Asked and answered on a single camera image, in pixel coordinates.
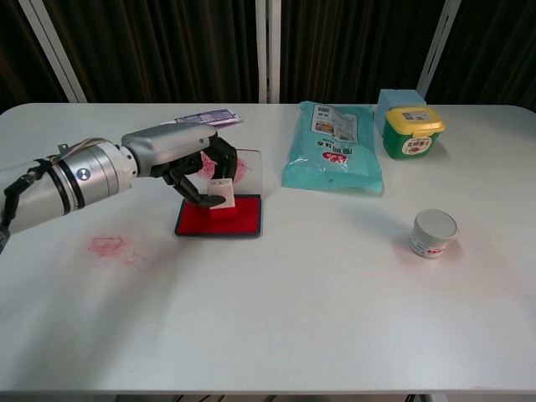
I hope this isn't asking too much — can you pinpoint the red ink pad clear lid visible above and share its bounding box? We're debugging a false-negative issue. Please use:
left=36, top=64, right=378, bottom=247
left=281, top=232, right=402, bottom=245
left=174, top=148, right=265, bottom=240

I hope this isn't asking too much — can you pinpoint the purple white toothpaste tube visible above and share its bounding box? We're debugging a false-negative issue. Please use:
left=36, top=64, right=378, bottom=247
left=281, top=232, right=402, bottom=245
left=174, top=106, right=245, bottom=126

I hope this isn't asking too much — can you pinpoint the white frame post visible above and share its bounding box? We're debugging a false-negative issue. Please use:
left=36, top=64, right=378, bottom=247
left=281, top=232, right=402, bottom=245
left=416, top=0, right=458, bottom=101
left=18, top=0, right=89, bottom=104
left=255, top=0, right=281, bottom=104

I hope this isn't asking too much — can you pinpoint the green tub yellow lid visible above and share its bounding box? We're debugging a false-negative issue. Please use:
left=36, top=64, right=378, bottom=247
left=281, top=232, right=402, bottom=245
left=381, top=106, right=446, bottom=161

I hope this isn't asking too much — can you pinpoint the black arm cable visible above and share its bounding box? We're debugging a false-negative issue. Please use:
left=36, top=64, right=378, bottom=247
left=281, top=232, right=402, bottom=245
left=0, top=166, right=45, bottom=235

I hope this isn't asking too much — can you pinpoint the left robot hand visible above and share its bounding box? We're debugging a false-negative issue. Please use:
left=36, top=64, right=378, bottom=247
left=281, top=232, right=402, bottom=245
left=120, top=122, right=239, bottom=209

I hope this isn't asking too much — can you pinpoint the black curtain panel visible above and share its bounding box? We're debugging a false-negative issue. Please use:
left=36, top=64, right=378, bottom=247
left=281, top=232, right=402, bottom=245
left=278, top=0, right=441, bottom=104
left=426, top=0, right=536, bottom=112
left=0, top=0, right=70, bottom=114
left=37, top=0, right=259, bottom=104

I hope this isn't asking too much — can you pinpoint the light blue box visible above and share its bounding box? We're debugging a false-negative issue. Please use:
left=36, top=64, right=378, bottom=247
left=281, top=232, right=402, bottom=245
left=375, top=88, right=427, bottom=135

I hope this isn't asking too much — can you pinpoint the small white jar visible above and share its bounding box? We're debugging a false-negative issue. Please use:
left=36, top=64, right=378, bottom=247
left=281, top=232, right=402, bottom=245
left=408, top=209, right=460, bottom=260

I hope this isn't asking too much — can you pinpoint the small white stamp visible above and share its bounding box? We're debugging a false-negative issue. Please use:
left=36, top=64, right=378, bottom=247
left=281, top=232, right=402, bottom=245
left=207, top=178, right=235, bottom=221

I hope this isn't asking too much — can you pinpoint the teal wet wipes pack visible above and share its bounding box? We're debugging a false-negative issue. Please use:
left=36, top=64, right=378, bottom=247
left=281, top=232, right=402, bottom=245
left=280, top=100, right=385, bottom=194

